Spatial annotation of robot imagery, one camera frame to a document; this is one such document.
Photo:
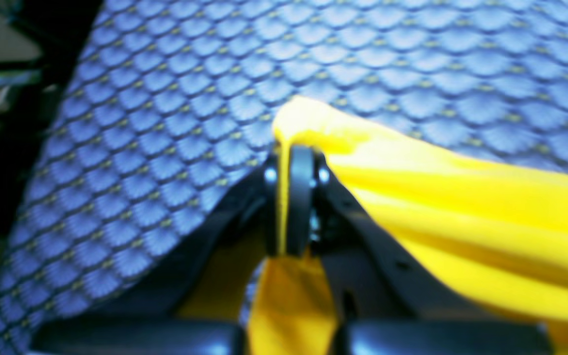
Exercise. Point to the blue patterned table cloth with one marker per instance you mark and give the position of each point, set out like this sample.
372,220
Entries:
172,102

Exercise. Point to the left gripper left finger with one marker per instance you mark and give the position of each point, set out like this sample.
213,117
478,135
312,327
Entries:
143,321

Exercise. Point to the yellow T-shirt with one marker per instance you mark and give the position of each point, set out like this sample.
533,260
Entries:
495,233

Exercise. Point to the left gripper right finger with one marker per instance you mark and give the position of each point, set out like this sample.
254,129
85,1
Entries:
386,302

